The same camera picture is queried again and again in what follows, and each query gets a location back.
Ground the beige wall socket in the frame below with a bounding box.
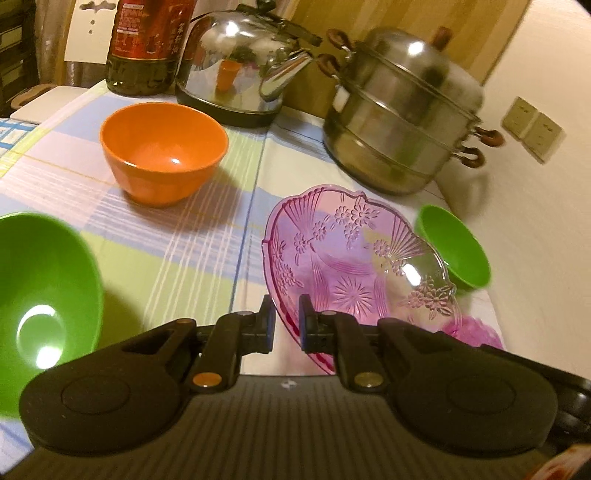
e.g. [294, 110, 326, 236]
[526, 113, 565, 163]
[502, 97, 539, 139]

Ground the blue checked cloth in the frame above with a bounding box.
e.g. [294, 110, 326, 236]
[0, 117, 40, 178]

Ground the stainless steel steamer pot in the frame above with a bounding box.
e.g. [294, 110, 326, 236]
[316, 27, 505, 196]

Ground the dark shelf unit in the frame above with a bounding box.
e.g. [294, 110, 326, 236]
[0, 0, 40, 116]

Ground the large cooking oil bottle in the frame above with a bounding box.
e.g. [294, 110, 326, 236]
[105, 0, 188, 99]

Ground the white wooden chair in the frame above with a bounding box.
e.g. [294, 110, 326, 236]
[9, 0, 122, 124]

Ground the pink patterned glass plate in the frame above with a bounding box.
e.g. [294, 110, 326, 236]
[261, 185, 458, 377]

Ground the green plastic bowl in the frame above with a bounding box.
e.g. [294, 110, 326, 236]
[0, 211, 105, 418]
[414, 204, 491, 291]

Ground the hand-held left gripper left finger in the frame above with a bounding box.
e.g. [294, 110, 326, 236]
[115, 294, 277, 394]

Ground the stainless steel kettle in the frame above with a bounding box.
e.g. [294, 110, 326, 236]
[174, 2, 324, 129]

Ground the plaid pastel tablecloth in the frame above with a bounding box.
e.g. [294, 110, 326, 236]
[0, 78, 509, 462]

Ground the orange plastic bowl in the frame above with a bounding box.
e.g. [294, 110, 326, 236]
[100, 102, 230, 208]

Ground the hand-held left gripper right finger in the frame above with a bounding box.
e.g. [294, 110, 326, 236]
[298, 294, 467, 394]

